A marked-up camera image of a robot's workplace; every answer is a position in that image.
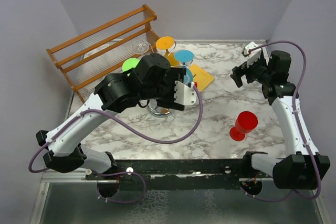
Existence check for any red plastic wine glass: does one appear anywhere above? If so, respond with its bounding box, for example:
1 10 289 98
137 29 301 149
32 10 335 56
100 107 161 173
229 111 258 142

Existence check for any blue plastic wine glass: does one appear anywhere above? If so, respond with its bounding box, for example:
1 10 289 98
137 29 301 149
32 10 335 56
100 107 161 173
174 49 194 84

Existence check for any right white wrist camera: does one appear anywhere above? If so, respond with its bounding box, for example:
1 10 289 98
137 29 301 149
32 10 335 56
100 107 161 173
242 41 262 68

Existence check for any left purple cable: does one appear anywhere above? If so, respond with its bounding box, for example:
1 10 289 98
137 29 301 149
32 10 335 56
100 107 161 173
28 87 204 204

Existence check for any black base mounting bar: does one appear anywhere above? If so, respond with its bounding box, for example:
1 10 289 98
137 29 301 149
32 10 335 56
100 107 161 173
86 158 272 190

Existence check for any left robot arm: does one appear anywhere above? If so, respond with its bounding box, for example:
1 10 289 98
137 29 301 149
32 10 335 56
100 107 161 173
36 53 203 179

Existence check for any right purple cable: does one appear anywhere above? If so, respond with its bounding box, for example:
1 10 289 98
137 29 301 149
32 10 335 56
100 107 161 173
243 40 323 201

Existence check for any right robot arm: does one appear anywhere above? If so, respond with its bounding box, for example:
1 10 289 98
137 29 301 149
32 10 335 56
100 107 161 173
230 48 330 190

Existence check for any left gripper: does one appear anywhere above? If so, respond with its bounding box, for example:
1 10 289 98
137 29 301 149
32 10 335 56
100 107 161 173
141 69 187 110

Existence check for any wooden shelf rack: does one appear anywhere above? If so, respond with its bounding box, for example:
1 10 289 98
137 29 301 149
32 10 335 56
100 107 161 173
46 4 159 102

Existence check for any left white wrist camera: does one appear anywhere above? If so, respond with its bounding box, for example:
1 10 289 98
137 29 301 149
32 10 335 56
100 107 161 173
174 81 197 106

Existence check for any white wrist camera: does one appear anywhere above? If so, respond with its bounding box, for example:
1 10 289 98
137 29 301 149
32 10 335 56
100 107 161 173
174 81 197 106
242 41 262 68

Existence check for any clear wine glass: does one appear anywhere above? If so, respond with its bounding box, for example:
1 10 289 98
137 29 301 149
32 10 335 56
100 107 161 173
131 40 150 55

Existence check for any orange plastic wine glass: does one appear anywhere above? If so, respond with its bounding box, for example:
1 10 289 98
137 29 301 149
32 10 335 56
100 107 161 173
155 36 180 67

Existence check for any purple cable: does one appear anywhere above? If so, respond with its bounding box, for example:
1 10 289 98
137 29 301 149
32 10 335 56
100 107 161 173
28 87 204 204
243 40 323 201

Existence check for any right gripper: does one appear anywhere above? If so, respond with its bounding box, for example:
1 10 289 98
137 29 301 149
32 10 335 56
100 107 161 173
231 54 272 87

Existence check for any green plastic wine glass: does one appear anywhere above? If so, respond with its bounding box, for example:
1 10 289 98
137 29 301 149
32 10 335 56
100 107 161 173
122 58 140 73

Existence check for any yellow paper booklet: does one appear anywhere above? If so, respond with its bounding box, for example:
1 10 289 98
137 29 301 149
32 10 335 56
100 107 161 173
190 64 215 92

